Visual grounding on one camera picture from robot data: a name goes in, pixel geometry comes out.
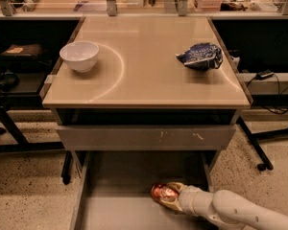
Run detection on black bag on shelf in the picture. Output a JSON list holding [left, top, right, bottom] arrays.
[[0, 44, 45, 72]]

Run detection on blue chip bag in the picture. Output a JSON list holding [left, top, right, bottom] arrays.
[[176, 42, 223, 71]]

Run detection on closed top drawer front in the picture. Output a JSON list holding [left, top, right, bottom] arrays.
[[57, 125, 236, 151]]

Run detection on red coke can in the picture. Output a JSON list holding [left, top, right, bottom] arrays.
[[151, 184, 179, 206]]

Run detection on grey drawer cabinet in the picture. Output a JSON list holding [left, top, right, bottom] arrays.
[[41, 14, 253, 230]]

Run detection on black power adapter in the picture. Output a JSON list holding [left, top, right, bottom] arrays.
[[255, 70, 275, 81]]

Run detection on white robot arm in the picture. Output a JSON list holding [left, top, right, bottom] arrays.
[[151, 182, 288, 230]]

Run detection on open middle drawer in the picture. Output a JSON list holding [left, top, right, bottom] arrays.
[[68, 151, 219, 230]]

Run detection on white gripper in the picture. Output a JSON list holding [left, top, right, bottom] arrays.
[[157, 182, 204, 216]]

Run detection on white bowl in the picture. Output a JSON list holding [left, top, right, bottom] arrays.
[[60, 41, 100, 73]]

